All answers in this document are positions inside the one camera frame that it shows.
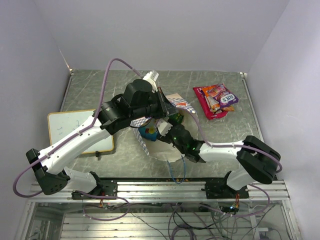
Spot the green snack packet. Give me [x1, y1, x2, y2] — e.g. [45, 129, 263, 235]
[169, 112, 184, 124]

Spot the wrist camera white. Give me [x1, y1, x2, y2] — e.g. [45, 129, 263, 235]
[155, 118, 173, 136]
[142, 70, 159, 92]

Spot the orange snack packet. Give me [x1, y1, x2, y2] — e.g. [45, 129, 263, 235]
[201, 86, 235, 113]

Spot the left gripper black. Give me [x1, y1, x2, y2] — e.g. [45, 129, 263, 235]
[131, 87, 180, 121]

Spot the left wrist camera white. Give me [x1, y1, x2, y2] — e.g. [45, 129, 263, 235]
[142, 70, 159, 92]

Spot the aluminium rail frame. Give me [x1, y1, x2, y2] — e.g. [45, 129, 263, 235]
[26, 180, 302, 240]

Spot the colourful candy packet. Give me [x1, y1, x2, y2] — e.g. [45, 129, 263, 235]
[206, 83, 239, 108]

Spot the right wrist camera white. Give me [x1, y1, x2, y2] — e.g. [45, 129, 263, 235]
[155, 118, 173, 136]

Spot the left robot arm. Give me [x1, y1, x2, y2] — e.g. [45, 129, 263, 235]
[26, 79, 178, 199]

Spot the small whiteboard yellow frame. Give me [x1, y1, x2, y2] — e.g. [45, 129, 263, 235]
[47, 109, 115, 155]

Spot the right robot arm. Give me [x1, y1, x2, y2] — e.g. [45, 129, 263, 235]
[156, 122, 283, 198]

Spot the blue checkered paper bag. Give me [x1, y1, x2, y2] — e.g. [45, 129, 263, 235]
[129, 92, 200, 185]

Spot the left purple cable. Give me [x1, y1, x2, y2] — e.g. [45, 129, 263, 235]
[12, 58, 143, 221]

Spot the red chips packet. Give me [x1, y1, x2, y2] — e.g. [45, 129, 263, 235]
[192, 86, 228, 120]

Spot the blue gummy snack bag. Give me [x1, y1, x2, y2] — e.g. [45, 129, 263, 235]
[138, 123, 159, 142]

